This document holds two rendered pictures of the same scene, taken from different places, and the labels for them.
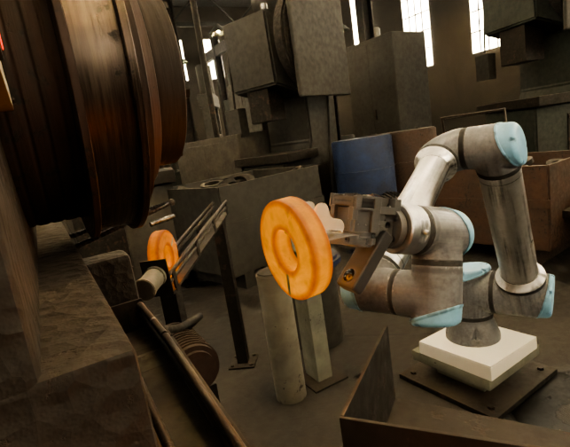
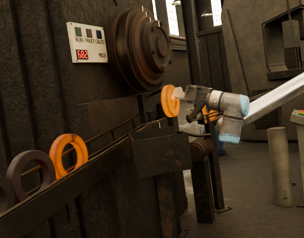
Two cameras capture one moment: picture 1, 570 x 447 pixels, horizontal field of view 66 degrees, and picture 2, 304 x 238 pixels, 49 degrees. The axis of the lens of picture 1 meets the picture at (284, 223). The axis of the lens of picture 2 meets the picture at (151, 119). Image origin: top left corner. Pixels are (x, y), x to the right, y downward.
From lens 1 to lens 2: 1.32 m
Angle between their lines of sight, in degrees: 56
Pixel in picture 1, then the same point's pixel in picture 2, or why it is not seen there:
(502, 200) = not seen: outside the picture
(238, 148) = not seen: outside the picture
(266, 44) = not seen: outside the picture
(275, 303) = (272, 146)
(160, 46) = (144, 41)
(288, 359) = (277, 179)
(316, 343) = not seen: outside the picture
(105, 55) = (122, 49)
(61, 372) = (80, 104)
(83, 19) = (118, 42)
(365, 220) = (191, 94)
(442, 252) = (226, 111)
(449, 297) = (225, 130)
